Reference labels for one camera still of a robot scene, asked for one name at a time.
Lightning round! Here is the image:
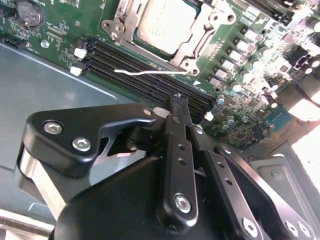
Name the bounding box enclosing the metal socket cover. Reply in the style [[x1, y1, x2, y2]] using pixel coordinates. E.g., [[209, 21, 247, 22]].
[[117, 0, 213, 70]]

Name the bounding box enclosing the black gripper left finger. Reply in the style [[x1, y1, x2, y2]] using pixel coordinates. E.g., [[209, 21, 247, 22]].
[[17, 96, 200, 222]]

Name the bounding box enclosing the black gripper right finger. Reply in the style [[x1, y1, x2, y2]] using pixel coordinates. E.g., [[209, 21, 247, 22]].
[[178, 96, 316, 240]]

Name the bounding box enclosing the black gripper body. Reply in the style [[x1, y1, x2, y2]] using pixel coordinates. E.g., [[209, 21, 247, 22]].
[[53, 156, 242, 240]]

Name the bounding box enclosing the silver CPU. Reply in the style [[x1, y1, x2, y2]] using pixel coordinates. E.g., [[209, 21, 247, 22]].
[[132, 0, 202, 56]]

